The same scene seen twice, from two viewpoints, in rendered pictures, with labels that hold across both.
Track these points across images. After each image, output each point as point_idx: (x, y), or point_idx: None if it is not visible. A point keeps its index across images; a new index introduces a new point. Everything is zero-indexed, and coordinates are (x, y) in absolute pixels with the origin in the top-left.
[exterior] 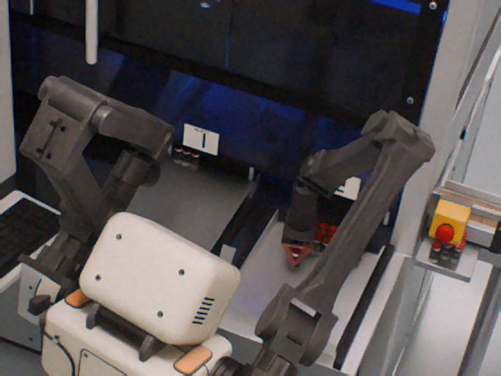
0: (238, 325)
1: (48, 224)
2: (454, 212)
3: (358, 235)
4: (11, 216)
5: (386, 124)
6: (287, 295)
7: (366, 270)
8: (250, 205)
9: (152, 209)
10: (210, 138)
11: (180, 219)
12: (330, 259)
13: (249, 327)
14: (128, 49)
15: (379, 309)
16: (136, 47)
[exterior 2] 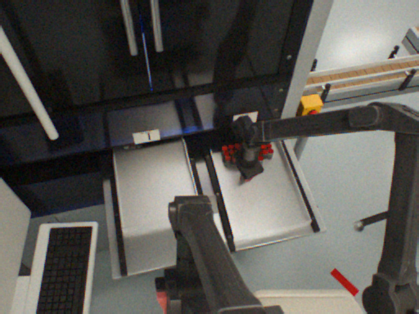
0: (249, 240)
1: (83, 239)
2: (313, 101)
3: (418, 216)
4: (55, 248)
5: (382, 117)
6: (391, 287)
7: (277, 156)
8: (191, 154)
9: (140, 191)
10: (153, 133)
11: (161, 189)
12: (407, 244)
13: (254, 237)
14: (73, 112)
15: (303, 177)
16: (78, 109)
